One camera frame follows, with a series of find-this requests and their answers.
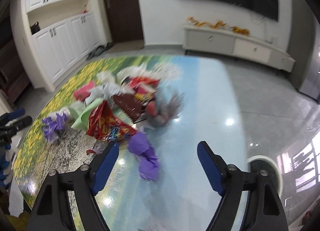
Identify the silver refrigerator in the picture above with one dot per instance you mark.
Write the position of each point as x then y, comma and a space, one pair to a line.
304, 49

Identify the purple crumpled wrapper left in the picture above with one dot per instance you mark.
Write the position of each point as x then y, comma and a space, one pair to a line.
52, 127

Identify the grey slippers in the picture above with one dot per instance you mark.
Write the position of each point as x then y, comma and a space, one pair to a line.
99, 50

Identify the dark red chip bag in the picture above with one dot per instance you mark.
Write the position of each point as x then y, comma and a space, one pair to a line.
131, 106

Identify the landscape print coffee table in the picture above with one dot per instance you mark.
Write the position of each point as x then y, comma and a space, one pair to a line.
181, 198

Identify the white plastic bag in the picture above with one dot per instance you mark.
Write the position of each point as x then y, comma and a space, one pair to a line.
133, 71

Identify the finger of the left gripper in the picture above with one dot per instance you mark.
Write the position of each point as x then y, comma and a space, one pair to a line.
15, 114

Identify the black bag on shelf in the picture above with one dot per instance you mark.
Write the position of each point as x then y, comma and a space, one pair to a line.
35, 28

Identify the white shoe cabinet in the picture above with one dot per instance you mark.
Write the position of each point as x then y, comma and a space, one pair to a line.
70, 30

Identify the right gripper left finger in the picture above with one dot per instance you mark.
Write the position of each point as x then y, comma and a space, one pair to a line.
101, 167

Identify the white TV console cabinet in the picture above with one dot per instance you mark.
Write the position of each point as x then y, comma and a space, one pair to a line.
224, 42

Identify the red noodle packet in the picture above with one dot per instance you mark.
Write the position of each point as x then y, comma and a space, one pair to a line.
143, 85

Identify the green plastic bag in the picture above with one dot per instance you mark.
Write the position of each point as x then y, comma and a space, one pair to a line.
82, 117

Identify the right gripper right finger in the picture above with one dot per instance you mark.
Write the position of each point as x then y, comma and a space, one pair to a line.
214, 167

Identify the dark brown entrance door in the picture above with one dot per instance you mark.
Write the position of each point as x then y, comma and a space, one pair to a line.
124, 20

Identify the pink snack packet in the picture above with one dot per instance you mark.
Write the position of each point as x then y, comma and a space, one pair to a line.
83, 92

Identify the golden dragon ornament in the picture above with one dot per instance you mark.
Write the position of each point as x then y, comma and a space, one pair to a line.
219, 25

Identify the purple plastic wrapper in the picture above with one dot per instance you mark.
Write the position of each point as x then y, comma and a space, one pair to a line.
140, 146

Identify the red snack bag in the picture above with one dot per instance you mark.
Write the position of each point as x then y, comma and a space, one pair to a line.
104, 126

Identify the grey bag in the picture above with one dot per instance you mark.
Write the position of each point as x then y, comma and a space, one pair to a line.
165, 106

